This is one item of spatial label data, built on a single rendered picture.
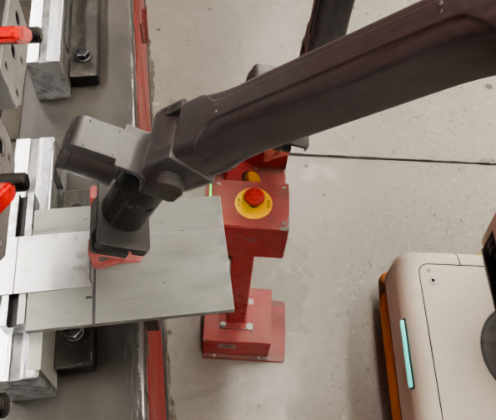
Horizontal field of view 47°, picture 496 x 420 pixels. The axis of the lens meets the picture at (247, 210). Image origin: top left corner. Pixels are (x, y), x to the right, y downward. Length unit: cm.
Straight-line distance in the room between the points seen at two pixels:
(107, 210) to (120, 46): 62
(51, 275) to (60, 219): 9
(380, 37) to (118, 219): 39
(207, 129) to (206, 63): 199
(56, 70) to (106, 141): 52
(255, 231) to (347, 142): 123
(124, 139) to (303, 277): 136
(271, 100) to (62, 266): 43
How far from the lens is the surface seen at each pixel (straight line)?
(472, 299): 169
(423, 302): 164
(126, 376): 86
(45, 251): 81
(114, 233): 69
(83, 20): 127
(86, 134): 60
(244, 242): 111
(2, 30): 61
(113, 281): 77
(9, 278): 81
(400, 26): 41
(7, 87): 69
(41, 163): 94
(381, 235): 204
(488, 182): 232
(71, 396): 86
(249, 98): 48
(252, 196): 106
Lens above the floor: 169
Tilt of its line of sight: 57 degrees down
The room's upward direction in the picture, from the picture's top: 6 degrees clockwise
